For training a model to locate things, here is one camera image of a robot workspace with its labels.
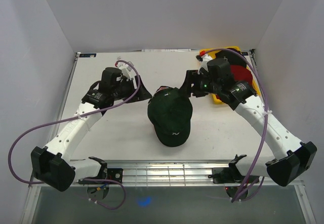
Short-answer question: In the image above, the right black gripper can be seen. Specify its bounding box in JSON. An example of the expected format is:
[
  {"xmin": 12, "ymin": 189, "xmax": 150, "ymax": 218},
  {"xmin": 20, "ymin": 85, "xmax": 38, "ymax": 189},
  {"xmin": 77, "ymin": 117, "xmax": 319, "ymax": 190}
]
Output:
[{"xmin": 177, "ymin": 69, "xmax": 220, "ymax": 98}]

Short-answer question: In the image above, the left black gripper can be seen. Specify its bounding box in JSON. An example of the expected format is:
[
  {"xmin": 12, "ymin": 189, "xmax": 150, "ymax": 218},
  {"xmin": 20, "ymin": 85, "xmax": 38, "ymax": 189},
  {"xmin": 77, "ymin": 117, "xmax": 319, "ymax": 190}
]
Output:
[{"xmin": 112, "ymin": 75, "xmax": 152, "ymax": 104}]

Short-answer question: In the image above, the pink baseball cap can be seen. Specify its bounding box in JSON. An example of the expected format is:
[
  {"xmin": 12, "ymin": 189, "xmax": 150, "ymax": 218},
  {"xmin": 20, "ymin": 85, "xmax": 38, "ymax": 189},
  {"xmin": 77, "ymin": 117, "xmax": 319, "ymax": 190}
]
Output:
[{"xmin": 155, "ymin": 86, "xmax": 170, "ymax": 94}]

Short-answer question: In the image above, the dark green baseball cap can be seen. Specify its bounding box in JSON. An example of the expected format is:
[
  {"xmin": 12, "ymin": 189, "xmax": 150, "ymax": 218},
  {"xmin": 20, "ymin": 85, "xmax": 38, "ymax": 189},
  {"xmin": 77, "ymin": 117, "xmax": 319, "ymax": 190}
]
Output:
[{"xmin": 147, "ymin": 87, "xmax": 193, "ymax": 147}]

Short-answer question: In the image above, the red baseball cap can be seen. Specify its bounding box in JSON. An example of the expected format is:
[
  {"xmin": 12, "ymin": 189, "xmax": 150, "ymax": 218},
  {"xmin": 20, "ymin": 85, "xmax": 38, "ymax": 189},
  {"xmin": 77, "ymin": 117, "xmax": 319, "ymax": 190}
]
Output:
[{"xmin": 230, "ymin": 65, "xmax": 253, "ymax": 85}]

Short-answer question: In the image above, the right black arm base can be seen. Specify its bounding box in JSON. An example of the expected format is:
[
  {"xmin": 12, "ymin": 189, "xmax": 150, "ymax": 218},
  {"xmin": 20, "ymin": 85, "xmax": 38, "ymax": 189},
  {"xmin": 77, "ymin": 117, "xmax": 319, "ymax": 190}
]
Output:
[{"xmin": 208, "ymin": 167, "xmax": 245, "ymax": 184}]

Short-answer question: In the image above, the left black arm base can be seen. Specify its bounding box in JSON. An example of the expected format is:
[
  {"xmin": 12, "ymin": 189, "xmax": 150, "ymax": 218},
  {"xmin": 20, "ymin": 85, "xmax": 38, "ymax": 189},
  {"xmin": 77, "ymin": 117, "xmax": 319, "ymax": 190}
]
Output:
[{"xmin": 77, "ymin": 168, "xmax": 124, "ymax": 185}]

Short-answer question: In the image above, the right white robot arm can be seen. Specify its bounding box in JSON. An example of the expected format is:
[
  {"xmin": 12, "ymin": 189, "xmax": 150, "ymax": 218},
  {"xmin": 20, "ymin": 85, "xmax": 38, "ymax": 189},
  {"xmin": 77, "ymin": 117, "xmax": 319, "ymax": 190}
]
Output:
[{"xmin": 180, "ymin": 58, "xmax": 317, "ymax": 187}]

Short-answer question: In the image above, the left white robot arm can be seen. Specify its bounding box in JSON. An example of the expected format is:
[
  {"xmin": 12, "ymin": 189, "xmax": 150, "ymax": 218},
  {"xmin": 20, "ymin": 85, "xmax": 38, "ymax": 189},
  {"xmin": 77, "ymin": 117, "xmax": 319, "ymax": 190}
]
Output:
[{"xmin": 31, "ymin": 61, "xmax": 151, "ymax": 192}]

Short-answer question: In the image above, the yellow plastic tray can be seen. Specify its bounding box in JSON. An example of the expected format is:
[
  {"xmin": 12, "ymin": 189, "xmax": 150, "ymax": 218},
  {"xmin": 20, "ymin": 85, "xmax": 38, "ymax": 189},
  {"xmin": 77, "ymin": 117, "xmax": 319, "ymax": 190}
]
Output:
[{"xmin": 199, "ymin": 46, "xmax": 261, "ymax": 105}]

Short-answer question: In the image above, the black cap gold logo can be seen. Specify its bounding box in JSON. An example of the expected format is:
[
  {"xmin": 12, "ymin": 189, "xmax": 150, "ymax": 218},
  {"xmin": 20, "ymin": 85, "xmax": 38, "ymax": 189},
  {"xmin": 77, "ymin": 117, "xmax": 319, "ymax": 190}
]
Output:
[{"xmin": 215, "ymin": 50, "xmax": 247, "ymax": 68}]

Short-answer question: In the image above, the blue label sticker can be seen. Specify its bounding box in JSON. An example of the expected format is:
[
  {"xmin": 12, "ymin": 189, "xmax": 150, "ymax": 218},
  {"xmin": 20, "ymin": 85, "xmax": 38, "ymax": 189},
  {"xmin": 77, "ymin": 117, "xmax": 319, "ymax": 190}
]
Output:
[{"xmin": 78, "ymin": 53, "xmax": 97, "ymax": 58}]

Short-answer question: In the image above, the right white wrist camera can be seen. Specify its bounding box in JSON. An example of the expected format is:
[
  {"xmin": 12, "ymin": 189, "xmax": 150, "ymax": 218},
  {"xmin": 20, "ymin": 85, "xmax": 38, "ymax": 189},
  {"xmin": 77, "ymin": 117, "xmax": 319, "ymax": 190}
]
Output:
[{"xmin": 196, "ymin": 54, "xmax": 213, "ymax": 71}]

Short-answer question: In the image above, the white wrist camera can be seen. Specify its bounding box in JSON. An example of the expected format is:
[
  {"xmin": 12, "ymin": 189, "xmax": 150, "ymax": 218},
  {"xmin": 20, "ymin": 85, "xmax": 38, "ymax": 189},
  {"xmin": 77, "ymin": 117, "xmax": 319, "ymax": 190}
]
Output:
[
  {"xmin": 196, "ymin": 54, "xmax": 213, "ymax": 71},
  {"xmin": 115, "ymin": 61, "xmax": 133, "ymax": 79}
]

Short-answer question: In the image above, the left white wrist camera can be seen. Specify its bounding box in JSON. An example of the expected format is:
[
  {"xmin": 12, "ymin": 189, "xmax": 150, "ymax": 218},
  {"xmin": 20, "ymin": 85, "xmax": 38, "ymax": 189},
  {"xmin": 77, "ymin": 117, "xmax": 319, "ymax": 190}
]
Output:
[{"xmin": 115, "ymin": 61, "xmax": 133, "ymax": 79}]

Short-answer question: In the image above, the aluminium frame rail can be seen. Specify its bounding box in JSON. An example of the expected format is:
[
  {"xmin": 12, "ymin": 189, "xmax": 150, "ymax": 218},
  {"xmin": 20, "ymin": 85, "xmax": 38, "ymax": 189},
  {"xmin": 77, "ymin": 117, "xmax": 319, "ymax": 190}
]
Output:
[{"xmin": 29, "ymin": 159, "xmax": 304, "ymax": 188}]

